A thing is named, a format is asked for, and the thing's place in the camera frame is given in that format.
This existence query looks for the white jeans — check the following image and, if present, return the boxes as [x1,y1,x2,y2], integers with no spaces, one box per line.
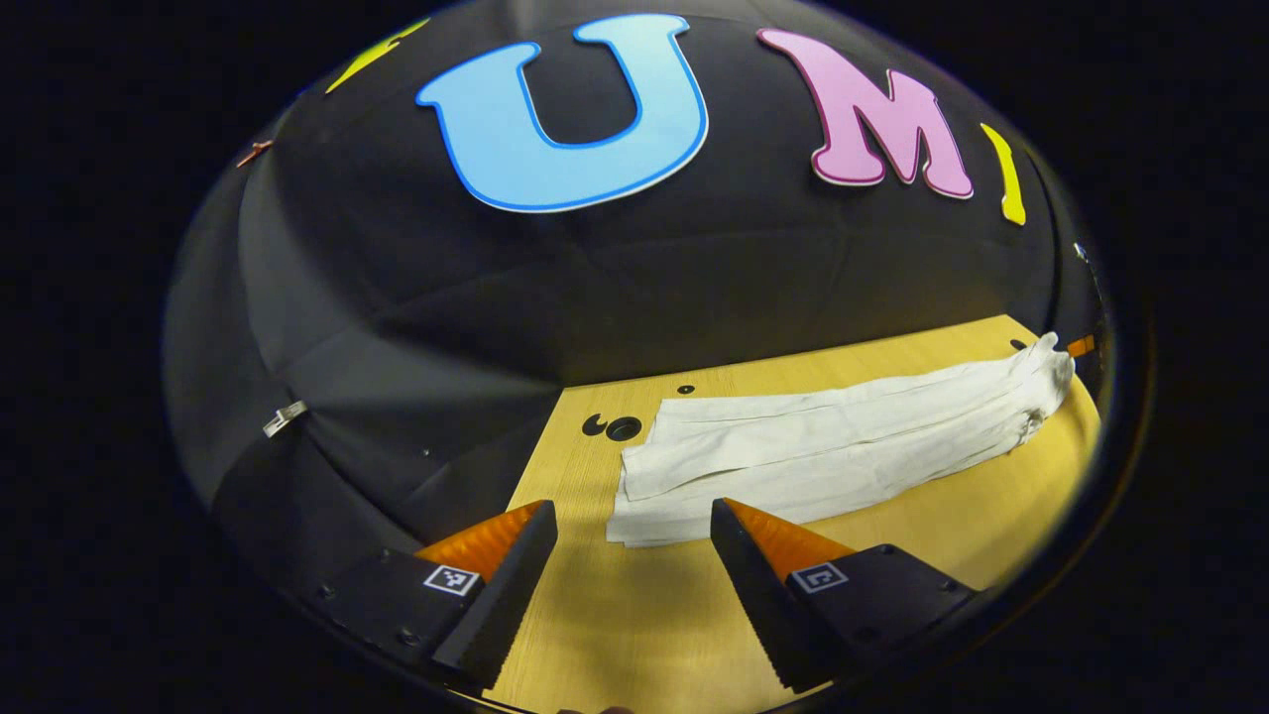
[606,332,1077,548]

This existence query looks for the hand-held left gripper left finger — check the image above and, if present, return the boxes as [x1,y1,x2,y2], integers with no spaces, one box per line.
[297,499,559,692]

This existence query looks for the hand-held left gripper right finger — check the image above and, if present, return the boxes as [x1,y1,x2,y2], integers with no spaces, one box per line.
[710,498,982,693]

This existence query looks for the black backdrop cloth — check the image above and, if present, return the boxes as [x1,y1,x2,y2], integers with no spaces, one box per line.
[164,0,1106,596]

